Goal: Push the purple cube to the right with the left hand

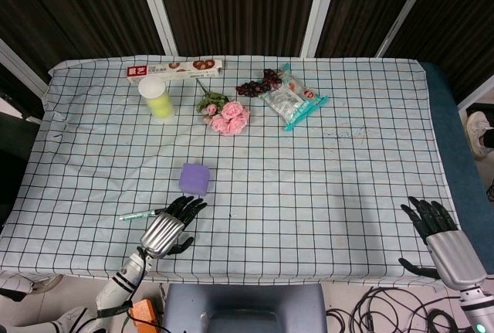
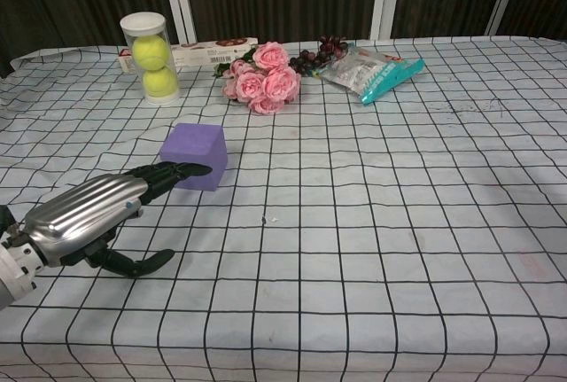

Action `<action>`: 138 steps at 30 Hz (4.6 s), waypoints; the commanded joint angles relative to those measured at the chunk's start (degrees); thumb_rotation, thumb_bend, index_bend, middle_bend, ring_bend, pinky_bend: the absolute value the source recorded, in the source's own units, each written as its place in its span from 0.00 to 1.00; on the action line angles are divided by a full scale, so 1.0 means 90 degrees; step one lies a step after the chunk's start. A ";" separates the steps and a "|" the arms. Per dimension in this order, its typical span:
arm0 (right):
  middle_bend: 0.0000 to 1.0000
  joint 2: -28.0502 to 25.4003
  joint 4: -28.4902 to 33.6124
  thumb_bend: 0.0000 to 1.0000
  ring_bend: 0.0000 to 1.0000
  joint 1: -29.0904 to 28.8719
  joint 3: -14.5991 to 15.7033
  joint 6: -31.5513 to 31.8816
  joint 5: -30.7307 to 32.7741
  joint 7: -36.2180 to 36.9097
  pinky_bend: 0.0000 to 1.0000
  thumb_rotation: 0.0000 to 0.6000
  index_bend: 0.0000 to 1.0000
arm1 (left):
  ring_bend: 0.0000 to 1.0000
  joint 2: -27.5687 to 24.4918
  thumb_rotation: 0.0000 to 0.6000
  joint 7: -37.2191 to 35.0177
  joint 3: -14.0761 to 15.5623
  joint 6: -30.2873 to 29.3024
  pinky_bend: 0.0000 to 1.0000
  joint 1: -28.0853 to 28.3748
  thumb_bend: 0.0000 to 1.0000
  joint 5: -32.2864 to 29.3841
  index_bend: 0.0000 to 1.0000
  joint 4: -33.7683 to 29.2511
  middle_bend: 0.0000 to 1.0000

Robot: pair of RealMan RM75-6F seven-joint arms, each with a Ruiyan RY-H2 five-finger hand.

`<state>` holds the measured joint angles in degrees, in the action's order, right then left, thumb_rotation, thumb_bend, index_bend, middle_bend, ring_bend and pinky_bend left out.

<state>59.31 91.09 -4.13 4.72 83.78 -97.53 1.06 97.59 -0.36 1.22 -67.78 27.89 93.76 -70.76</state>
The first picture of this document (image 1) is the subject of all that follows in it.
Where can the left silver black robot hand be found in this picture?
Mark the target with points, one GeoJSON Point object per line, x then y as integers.
{"type": "Point", "coordinates": [162, 232]}

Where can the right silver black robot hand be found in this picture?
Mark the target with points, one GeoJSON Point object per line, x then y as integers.
{"type": "Point", "coordinates": [455, 255]}

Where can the green pen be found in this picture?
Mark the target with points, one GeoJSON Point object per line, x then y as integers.
{"type": "Point", "coordinates": [135, 215]}

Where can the purple foam cube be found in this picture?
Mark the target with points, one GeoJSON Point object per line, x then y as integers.
{"type": "Point", "coordinates": [194, 178]}

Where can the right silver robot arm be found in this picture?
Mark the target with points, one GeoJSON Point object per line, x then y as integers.
{"type": "Point", "coordinates": [478, 306]}

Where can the orange block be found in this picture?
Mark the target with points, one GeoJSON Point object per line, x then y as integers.
{"type": "Point", "coordinates": [142, 311]}

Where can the grey robot torso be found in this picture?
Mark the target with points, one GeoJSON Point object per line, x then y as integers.
{"type": "Point", "coordinates": [243, 306]}

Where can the blue table side panel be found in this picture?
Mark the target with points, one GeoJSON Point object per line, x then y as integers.
{"type": "Point", "coordinates": [451, 136]}

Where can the white sneaker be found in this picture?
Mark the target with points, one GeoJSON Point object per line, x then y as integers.
{"type": "Point", "coordinates": [478, 132]}

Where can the clear tennis ball tube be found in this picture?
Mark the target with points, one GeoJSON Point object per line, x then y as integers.
{"type": "Point", "coordinates": [158, 101]}

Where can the pink artificial rose bouquet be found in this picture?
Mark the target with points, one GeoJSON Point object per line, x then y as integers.
{"type": "Point", "coordinates": [229, 118]}

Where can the white grey shoe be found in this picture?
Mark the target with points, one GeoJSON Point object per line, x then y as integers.
{"type": "Point", "coordinates": [34, 284]}

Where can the checked light blue tablecloth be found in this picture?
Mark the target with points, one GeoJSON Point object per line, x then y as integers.
{"type": "Point", "coordinates": [308, 194]}

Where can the long white cookie box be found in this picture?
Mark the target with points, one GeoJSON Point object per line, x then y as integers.
{"type": "Point", "coordinates": [173, 70]}

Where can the dark purple grape bunch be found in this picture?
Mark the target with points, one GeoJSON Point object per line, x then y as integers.
{"type": "Point", "coordinates": [251, 87]}

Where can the teal silver snack bag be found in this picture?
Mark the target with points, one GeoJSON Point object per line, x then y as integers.
{"type": "Point", "coordinates": [291, 103]}

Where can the white partition post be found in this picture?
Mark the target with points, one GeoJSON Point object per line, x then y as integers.
{"type": "Point", "coordinates": [23, 66]}
{"type": "Point", "coordinates": [156, 8]}
{"type": "Point", "coordinates": [409, 8]}
{"type": "Point", "coordinates": [320, 8]}

